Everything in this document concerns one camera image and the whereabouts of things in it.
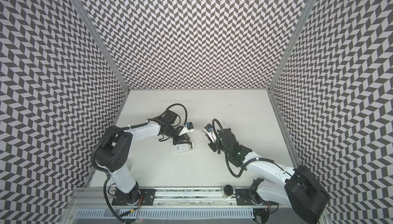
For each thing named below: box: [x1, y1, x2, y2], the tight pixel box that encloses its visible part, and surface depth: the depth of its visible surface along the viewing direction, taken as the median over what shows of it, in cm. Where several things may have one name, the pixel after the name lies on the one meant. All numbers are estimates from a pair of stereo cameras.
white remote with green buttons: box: [169, 141, 196, 154], surface depth 89 cm
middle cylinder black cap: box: [223, 184, 234, 196], surface depth 72 cm
